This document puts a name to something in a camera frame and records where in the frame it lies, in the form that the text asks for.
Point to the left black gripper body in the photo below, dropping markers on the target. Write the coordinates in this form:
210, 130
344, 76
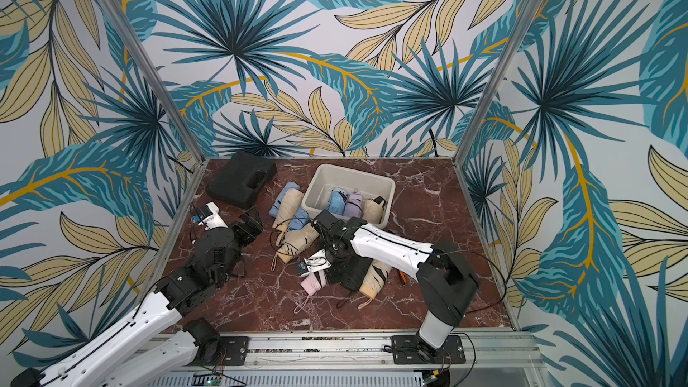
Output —
244, 236

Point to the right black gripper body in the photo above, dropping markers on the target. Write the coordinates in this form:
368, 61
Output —
327, 223

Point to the pink umbrella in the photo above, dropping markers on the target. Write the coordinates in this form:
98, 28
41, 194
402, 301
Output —
313, 283

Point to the purple umbrella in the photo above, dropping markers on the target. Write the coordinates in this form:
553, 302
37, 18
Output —
355, 205

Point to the beige plastic storage box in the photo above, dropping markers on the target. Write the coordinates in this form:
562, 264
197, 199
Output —
339, 183

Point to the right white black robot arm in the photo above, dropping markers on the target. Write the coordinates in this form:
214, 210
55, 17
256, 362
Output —
447, 282

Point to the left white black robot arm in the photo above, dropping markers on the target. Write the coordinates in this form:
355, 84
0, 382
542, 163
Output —
108, 359

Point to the black folded umbrella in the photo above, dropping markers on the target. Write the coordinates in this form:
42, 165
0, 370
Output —
353, 271

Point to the blue umbrella behind beige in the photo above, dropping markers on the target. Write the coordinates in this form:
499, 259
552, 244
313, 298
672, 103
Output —
300, 220

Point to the black plastic tool case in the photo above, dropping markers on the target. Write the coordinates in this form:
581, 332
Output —
241, 180

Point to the green circuit board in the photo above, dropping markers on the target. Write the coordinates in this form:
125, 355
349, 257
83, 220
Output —
206, 380

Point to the beige black strap umbrella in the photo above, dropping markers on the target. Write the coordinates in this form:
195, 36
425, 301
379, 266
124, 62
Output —
376, 277

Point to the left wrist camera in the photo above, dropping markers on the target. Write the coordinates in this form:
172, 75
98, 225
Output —
208, 216

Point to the orange handled pliers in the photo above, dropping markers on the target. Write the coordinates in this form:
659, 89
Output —
403, 277

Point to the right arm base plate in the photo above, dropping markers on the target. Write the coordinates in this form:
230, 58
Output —
410, 350

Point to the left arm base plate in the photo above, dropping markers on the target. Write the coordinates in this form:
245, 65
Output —
232, 351

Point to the aluminium front rail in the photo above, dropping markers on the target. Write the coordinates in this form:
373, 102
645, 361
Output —
493, 358

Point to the left aluminium corner post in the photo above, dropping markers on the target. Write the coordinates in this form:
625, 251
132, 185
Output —
130, 39

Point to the aluminium corner post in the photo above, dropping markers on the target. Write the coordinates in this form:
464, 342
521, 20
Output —
130, 39
512, 45

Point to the right aluminium corner post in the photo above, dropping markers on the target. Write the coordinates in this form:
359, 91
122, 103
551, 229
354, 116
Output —
512, 45

